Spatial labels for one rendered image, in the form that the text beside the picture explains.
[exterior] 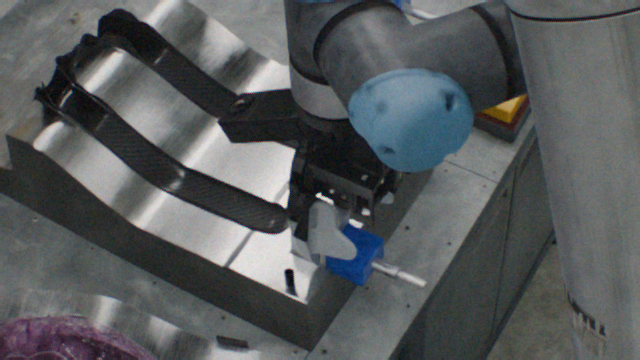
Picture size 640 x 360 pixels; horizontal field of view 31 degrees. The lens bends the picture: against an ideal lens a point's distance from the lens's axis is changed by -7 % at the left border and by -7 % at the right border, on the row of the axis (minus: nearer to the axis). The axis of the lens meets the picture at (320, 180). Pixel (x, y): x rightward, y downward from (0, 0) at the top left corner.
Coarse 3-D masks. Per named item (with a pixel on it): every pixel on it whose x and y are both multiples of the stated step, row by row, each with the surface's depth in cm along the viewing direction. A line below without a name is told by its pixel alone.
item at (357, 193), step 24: (312, 120) 98; (336, 120) 97; (312, 144) 104; (336, 144) 102; (360, 144) 100; (312, 168) 103; (336, 168) 102; (360, 168) 102; (384, 168) 101; (312, 192) 105; (336, 192) 105; (360, 192) 101; (384, 192) 106; (360, 216) 104
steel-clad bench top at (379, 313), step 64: (64, 0) 155; (128, 0) 154; (192, 0) 153; (256, 0) 153; (448, 0) 151; (0, 64) 148; (448, 192) 132; (0, 256) 128; (64, 256) 128; (384, 256) 127; (448, 256) 126; (192, 320) 123; (384, 320) 122
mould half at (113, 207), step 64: (128, 64) 128; (256, 64) 133; (0, 128) 133; (64, 128) 122; (192, 128) 127; (0, 192) 134; (64, 192) 124; (128, 192) 122; (256, 192) 122; (128, 256) 126; (192, 256) 118; (256, 256) 116; (256, 320) 121; (320, 320) 118
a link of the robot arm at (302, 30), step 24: (288, 0) 89; (312, 0) 87; (336, 0) 86; (360, 0) 86; (384, 0) 87; (288, 24) 92; (312, 24) 87; (288, 48) 94; (312, 48) 88; (312, 72) 93
